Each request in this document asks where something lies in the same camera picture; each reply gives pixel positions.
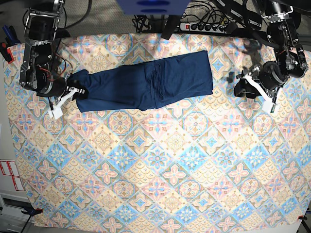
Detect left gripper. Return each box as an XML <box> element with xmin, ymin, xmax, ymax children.
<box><xmin>234</xmin><ymin>61</ymin><xmax>289</xmax><ymax>102</ymax></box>

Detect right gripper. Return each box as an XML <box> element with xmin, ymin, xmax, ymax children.
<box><xmin>36</xmin><ymin>78</ymin><xmax>88</xmax><ymax>111</ymax></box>

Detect blue long-sleeve T-shirt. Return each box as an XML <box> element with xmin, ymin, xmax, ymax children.
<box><xmin>69</xmin><ymin>50</ymin><xmax>213</xmax><ymax>112</ymax></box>

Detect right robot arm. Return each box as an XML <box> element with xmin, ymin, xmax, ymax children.
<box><xmin>19</xmin><ymin>0</ymin><xmax>88</xmax><ymax>105</ymax></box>

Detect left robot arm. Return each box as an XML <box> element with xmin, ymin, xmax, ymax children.
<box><xmin>234</xmin><ymin>0</ymin><xmax>308</xmax><ymax>104</ymax></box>

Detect white power strip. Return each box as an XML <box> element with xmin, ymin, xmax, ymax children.
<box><xmin>179</xmin><ymin>23</ymin><xmax>225</xmax><ymax>33</ymax></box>

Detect black red table clamp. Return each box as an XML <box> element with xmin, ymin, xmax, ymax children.
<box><xmin>0</xmin><ymin>42</ymin><xmax>14</xmax><ymax>64</ymax></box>

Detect blue spring clamp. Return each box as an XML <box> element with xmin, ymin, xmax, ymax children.
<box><xmin>2</xmin><ymin>25</ymin><xmax>20</xmax><ymax>46</ymax></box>

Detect patterned tile tablecloth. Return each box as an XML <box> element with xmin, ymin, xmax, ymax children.
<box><xmin>3</xmin><ymin>34</ymin><xmax>311</xmax><ymax>233</ymax></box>

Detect red white label stickers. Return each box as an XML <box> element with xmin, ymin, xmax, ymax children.
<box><xmin>0</xmin><ymin>160</ymin><xmax>24</xmax><ymax>191</ymax></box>

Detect orange clamp bottom right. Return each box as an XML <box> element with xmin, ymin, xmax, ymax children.
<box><xmin>298</xmin><ymin>216</ymin><xmax>308</xmax><ymax>220</ymax></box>

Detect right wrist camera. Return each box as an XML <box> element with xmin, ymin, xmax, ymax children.
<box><xmin>48</xmin><ymin>108</ymin><xmax>63</xmax><ymax>120</ymax></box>

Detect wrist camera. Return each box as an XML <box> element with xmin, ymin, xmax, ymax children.
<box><xmin>262</xmin><ymin>101</ymin><xmax>278</xmax><ymax>114</ymax></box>
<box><xmin>48</xmin><ymin>108</ymin><xmax>63</xmax><ymax>120</ymax></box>

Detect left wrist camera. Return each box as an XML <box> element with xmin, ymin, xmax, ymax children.
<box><xmin>262</xmin><ymin>101</ymin><xmax>278</xmax><ymax>114</ymax></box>

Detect black mount post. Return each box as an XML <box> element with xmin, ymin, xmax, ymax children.
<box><xmin>161</xmin><ymin>15</ymin><xmax>182</xmax><ymax>40</ymax></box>

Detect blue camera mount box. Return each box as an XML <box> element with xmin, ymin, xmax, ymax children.
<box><xmin>116</xmin><ymin>0</ymin><xmax>190</xmax><ymax>15</ymax></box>

